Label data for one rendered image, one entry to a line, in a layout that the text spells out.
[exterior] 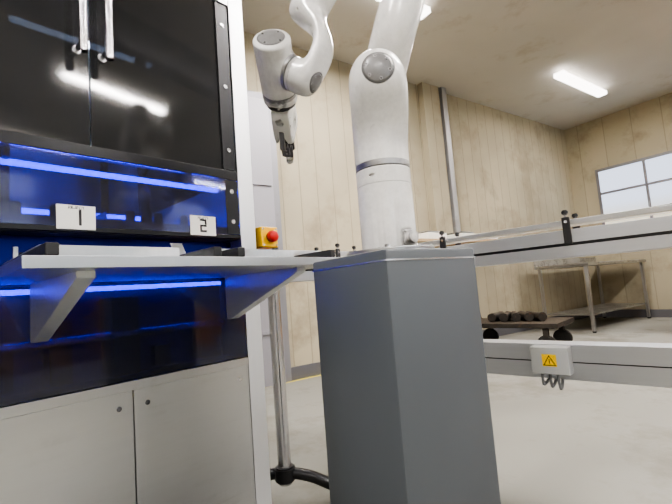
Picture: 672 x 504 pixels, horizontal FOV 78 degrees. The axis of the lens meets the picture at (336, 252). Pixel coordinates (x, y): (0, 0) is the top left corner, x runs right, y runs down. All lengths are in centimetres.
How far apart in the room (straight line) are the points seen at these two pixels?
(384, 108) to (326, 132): 365
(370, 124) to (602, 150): 758
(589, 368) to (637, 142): 676
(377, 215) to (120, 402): 79
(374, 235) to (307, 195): 333
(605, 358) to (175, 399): 132
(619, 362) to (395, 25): 120
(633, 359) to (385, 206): 101
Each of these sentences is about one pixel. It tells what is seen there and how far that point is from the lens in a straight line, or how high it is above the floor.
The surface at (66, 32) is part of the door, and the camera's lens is 138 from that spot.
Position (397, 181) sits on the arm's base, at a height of 101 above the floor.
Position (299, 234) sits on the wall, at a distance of 404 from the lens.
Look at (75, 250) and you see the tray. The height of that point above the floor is 91.
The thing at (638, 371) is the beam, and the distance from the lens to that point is 161.
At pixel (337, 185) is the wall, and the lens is 441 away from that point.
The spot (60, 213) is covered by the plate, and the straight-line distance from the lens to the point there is 119.
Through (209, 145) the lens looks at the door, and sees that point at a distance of 143.
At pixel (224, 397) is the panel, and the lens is 136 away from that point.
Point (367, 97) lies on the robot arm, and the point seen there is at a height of 117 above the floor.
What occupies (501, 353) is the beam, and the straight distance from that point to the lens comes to 171.
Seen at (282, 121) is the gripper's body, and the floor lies 122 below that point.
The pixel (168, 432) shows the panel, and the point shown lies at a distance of 130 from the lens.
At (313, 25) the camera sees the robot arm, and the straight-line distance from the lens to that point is 103.
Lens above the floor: 79
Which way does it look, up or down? 5 degrees up
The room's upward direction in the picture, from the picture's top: 4 degrees counter-clockwise
